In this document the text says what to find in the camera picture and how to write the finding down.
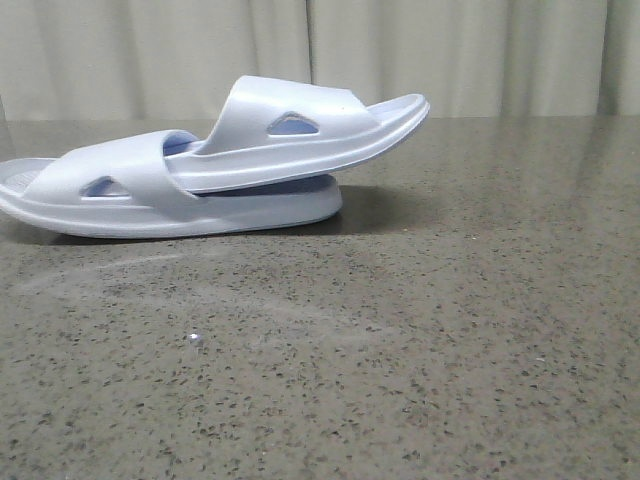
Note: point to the beige curtain backdrop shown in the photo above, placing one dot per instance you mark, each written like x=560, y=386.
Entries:
x=116, y=60

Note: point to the light blue slipper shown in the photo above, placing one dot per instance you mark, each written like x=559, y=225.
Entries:
x=123, y=189
x=272, y=130

